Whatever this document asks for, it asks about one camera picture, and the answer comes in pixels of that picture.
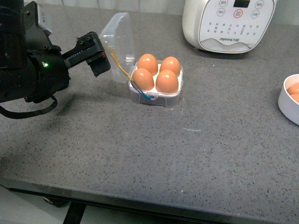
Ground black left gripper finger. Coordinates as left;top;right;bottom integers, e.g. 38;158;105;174
86;51;111;77

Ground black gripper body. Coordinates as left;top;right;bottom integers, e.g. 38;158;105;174
62;31;105;69

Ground clear plastic egg box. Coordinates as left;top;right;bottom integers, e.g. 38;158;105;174
100;13;183;107

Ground brown egg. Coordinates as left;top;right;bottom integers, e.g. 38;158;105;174
156;70;178;94

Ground brown egg box front left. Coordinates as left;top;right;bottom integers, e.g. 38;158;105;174
132;68;155;91

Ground brown egg box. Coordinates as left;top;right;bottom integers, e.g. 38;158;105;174
137;53;158;76
132;68;155;91
159;56;181;77

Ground brown egg box back left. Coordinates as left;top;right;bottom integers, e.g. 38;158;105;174
137;53;158;76

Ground brown egg box back right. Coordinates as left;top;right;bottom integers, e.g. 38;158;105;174
159;56;181;77

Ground brown egg bowl front left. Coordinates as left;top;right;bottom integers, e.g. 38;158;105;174
287;83;299;95

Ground brown egg bowl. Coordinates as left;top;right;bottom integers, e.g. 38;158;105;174
290;94;299;103
287;83;299;95

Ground brown egg bowl front right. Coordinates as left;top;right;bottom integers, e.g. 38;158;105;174
290;94;299;103

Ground yellow rubber band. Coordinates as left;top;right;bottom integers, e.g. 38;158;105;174
108;46;133;82

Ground blue rubber band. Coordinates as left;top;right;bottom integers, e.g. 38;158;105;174
130;81;151;100

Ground white blender with clear jug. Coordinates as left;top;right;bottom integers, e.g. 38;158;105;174
182;0;278;54

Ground white bowl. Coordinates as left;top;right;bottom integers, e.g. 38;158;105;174
278;74;299;125

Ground black cable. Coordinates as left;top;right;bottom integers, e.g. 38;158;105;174
0;94;58;119

